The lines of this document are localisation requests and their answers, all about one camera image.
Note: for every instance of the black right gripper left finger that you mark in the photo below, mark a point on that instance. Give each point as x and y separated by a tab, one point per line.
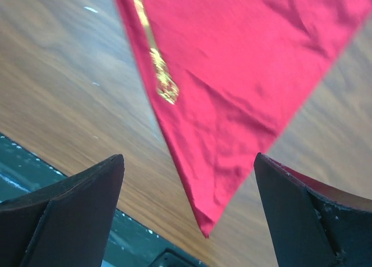
64	224

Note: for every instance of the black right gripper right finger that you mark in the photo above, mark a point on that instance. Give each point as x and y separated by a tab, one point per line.
312	223

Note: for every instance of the red cloth napkin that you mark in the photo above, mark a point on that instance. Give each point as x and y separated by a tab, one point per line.
225	77

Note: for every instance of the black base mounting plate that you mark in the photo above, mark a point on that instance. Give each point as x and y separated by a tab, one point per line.
129	242

